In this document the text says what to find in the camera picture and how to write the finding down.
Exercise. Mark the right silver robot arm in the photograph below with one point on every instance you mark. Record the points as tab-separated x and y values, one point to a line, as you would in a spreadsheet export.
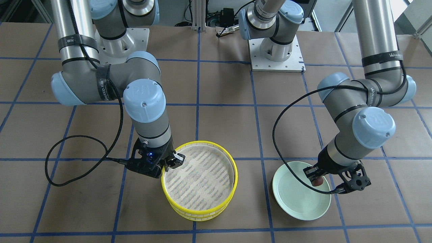
135	83

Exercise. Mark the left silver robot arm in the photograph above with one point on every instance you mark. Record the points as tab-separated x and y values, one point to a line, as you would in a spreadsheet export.
356	105

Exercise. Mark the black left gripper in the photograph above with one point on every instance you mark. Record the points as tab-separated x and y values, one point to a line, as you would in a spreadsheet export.
330	162

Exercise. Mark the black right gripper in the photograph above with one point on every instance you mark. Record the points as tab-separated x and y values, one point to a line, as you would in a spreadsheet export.
167	155

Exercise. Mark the brown bun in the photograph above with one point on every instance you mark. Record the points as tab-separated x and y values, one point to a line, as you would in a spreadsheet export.
317	182

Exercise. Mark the light green plate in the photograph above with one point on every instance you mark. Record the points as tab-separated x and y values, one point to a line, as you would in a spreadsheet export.
296	199

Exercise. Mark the aluminium frame post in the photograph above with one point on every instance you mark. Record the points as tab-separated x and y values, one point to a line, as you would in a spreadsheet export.
198	8

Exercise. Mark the yellow steamer layer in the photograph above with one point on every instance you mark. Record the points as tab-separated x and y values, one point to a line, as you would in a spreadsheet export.
207	177
199	216

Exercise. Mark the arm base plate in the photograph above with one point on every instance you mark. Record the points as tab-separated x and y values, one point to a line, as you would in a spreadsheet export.
117	51
268	56

